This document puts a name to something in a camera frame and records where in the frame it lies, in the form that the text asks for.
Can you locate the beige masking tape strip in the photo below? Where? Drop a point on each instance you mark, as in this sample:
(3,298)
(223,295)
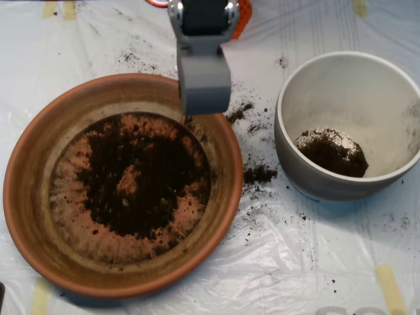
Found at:
(360,8)
(388,288)
(40,298)
(48,10)
(69,11)

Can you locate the dark soil heap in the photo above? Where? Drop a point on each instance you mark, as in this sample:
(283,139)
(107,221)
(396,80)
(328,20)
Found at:
(331,157)

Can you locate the large spilled soil clump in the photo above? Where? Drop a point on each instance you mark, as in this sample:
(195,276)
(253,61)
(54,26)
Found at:
(257,174)

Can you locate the terracotta clay saucer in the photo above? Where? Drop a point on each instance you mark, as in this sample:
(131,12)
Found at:
(29,197)

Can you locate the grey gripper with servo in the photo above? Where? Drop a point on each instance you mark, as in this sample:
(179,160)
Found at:
(206,86)

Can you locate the dark soil pile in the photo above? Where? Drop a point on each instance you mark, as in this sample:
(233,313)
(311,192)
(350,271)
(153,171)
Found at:
(157,197)

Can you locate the white ceramic pot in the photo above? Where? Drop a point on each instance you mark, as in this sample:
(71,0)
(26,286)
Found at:
(295,177)

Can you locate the clear plastic cover sheet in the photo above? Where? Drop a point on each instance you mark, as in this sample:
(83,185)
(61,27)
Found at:
(295,262)

